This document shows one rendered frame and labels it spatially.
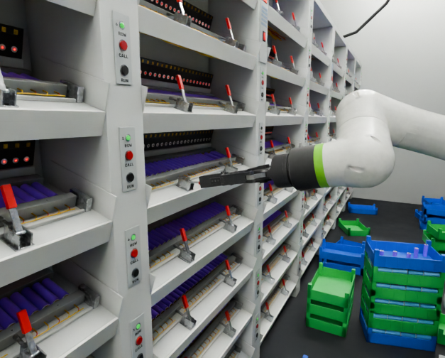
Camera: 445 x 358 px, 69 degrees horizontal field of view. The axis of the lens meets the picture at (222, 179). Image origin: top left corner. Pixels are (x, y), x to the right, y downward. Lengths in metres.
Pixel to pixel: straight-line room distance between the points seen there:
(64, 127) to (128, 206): 0.20
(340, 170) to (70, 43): 0.55
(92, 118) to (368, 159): 0.49
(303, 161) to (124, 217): 0.37
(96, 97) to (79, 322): 0.42
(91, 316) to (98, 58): 0.48
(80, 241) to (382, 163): 0.55
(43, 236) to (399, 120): 0.69
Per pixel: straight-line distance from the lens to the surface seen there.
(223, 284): 1.20
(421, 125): 0.79
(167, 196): 0.78
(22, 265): 0.56
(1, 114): 0.51
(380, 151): 0.65
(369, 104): 0.73
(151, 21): 0.74
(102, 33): 0.63
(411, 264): 1.75
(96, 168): 0.65
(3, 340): 0.67
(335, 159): 0.65
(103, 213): 0.65
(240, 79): 1.24
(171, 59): 1.11
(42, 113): 0.54
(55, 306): 0.71
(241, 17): 1.28
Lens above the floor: 1.08
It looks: 11 degrees down
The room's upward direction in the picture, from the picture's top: straight up
